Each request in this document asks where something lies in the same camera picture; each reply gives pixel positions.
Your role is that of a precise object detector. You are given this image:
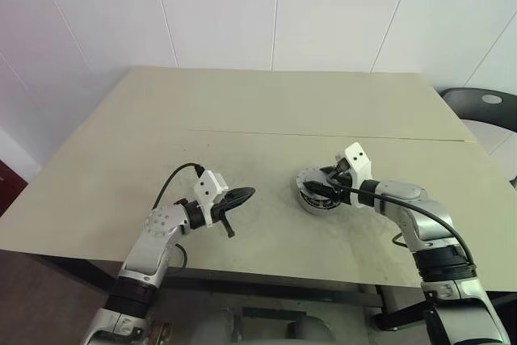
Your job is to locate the black round chair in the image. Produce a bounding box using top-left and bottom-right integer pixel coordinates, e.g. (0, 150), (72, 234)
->
(439, 86), (517, 133)

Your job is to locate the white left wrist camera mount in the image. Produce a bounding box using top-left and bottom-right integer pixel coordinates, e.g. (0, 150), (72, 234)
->
(192, 170), (230, 229)

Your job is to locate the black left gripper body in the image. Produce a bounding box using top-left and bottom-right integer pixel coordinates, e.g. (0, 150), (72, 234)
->
(207, 198), (237, 239)

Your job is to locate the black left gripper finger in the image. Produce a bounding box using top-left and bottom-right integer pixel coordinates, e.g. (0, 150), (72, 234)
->
(223, 193), (255, 209)
(225, 186), (257, 200)

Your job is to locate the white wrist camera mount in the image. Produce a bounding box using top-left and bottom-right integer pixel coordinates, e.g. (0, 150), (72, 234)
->
(192, 170), (230, 229)
(334, 141), (373, 206)

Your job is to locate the black crossbar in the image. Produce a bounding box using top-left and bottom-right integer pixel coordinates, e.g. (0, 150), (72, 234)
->
(242, 305), (309, 322)

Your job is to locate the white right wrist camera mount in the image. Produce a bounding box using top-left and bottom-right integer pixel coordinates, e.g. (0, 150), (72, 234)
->
(334, 141), (373, 206)

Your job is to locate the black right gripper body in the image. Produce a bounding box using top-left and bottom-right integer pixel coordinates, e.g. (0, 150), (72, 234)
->
(328, 160), (352, 201)

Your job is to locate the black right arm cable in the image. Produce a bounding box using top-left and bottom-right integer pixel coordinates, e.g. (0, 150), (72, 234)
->
(326, 170), (478, 278)

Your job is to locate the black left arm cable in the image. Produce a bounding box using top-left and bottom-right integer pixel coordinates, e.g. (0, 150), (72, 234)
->
(151, 163), (205, 271)

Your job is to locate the dark red cabinet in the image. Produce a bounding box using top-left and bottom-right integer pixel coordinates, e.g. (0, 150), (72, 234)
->
(0, 158), (31, 217)

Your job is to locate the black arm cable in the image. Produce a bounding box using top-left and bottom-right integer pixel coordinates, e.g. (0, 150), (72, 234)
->
(326, 170), (478, 278)
(151, 163), (205, 271)

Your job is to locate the black table frame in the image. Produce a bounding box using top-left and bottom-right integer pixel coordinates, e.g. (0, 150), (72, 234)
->
(39, 255), (385, 308)

